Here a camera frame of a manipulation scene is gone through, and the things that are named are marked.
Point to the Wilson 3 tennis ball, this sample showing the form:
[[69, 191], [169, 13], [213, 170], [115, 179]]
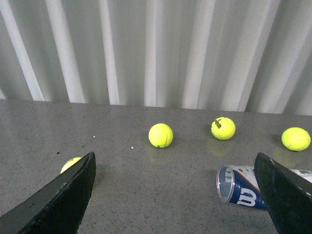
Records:
[[160, 135]]

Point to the middle tennis ball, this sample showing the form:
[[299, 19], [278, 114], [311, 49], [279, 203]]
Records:
[[223, 128]]

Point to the tennis ball behind finger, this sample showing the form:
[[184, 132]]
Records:
[[69, 163]]

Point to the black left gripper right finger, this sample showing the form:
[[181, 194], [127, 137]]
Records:
[[287, 195]]

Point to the white pleated curtain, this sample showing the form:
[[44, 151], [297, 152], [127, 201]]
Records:
[[229, 55]]

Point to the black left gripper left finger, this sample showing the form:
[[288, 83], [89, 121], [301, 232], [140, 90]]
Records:
[[58, 207]]

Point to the far left tennis ball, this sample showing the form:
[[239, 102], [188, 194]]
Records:
[[296, 139]]

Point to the Wilson tennis ball can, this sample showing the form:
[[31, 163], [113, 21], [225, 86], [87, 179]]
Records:
[[237, 185]]

